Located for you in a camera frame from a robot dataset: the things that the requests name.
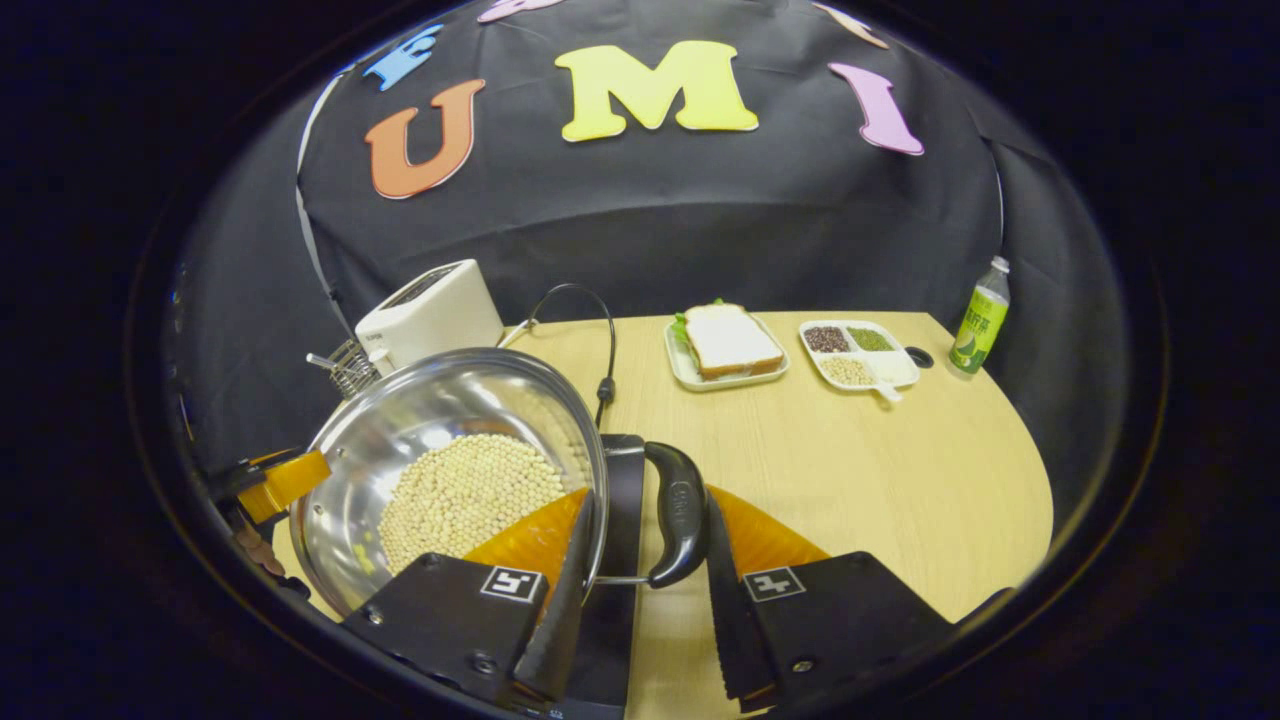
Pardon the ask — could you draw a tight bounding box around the stainless steel pot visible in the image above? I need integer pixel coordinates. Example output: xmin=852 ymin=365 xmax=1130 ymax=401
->
xmin=290 ymin=347 xmax=713 ymax=618

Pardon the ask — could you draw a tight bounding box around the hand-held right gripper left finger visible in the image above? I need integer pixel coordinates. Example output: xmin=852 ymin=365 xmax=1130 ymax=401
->
xmin=340 ymin=487 xmax=598 ymax=706

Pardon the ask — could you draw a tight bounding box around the white toaster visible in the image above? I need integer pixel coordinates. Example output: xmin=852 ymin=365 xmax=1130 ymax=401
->
xmin=355 ymin=259 xmax=506 ymax=376

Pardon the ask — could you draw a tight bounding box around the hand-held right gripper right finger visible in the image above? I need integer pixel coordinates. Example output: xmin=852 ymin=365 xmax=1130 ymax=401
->
xmin=705 ymin=485 xmax=956 ymax=713

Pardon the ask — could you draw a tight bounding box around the green drink bottle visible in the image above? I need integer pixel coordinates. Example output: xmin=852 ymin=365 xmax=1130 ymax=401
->
xmin=948 ymin=256 xmax=1011 ymax=375

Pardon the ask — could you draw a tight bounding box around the sandwich with lettuce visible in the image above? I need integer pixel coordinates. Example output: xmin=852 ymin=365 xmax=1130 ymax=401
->
xmin=675 ymin=299 xmax=786 ymax=381

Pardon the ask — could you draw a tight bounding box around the black power cable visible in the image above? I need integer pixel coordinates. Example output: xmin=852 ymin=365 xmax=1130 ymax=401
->
xmin=527 ymin=283 xmax=618 ymax=431

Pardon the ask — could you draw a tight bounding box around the black backdrop cloth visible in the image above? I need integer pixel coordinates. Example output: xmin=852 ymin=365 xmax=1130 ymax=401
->
xmin=165 ymin=0 xmax=1136 ymax=561

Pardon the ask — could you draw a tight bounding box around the white sandwich plate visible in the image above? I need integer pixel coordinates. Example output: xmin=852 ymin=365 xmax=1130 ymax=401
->
xmin=665 ymin=315 xmax=791 ymax=392

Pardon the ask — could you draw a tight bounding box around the wire utensil holder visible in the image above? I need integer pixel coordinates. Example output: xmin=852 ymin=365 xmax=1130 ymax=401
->
xmin=307 ymin=338 xmax=383 ymax=401

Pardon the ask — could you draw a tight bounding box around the pile of soybeans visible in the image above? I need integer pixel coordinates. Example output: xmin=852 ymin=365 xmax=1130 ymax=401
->
xmin=378 ymin=433 xmax=591 ymax=576

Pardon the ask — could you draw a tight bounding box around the divided tray of grains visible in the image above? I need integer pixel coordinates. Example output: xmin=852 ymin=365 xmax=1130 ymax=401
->
xmin=798 ymin=319 xmax=921 ymax=403

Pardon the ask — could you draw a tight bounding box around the black induction cooktop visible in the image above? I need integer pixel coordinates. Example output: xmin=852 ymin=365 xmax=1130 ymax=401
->
xmin=550 ymin=433 xmax=648 ymax=720

